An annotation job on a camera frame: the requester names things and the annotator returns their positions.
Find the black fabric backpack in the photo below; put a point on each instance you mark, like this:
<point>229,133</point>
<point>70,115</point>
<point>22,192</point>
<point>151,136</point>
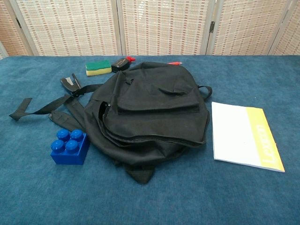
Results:
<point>152,105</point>

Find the white and yellow notebook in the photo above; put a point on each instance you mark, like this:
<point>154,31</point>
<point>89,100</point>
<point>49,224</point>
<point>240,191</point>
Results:
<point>234,136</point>

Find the red pencil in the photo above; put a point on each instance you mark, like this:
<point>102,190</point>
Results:
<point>174,63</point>

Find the black ink bottle red cap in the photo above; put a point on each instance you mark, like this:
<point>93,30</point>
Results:
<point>119,65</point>

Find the green and yellow sponge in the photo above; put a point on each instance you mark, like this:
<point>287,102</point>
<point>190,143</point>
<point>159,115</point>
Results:
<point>97,66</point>

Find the black stapler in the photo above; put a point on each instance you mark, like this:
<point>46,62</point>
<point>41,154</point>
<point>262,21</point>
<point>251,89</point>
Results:
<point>68,84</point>

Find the woven folding screen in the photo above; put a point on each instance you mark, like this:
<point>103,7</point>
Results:
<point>164,25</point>

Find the blue toy building block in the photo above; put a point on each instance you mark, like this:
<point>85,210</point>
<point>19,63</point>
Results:
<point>70,154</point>

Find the black screen hinge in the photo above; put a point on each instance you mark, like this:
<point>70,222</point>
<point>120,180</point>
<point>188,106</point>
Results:
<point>212,25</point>

